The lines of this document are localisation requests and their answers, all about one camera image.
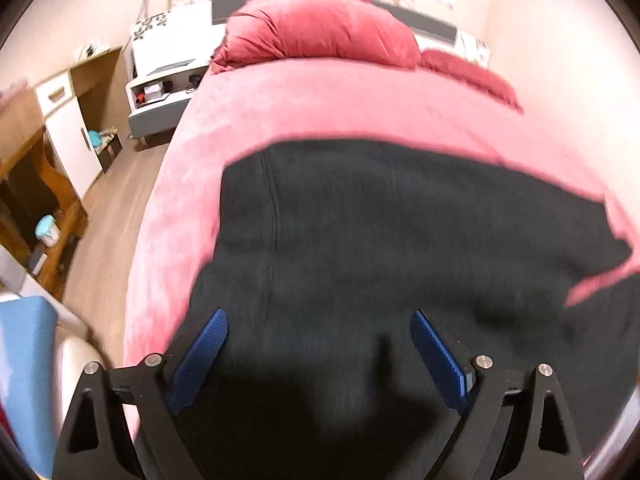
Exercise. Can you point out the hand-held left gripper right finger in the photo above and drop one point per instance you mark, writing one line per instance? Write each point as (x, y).
(440, 360)

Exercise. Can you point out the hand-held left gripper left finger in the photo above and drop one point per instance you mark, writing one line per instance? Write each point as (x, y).
(200, 355)

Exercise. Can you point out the black garment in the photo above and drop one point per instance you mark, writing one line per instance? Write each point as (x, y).
(375, 235)

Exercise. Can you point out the blue cloth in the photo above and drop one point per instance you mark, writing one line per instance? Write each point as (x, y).
(27, 370)

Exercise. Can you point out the teal lidded container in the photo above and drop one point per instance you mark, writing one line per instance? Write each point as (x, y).
(46, 231)

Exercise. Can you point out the white bedside table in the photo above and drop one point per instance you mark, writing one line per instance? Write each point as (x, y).
(150, 115)
(170, 40)

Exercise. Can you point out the wooden desk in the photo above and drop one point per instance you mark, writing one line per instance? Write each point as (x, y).
(25, 145)

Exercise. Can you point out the pink bed cover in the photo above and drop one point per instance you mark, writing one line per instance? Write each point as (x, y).
(325, 105)

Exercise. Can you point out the white patterned bedside unit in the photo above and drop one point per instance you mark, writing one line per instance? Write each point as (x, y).
(470, 45)

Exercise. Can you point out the grey bed headboard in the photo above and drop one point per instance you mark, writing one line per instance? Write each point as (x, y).
(425, 22)

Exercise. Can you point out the large red pillow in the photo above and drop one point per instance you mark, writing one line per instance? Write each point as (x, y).
(320, 25)

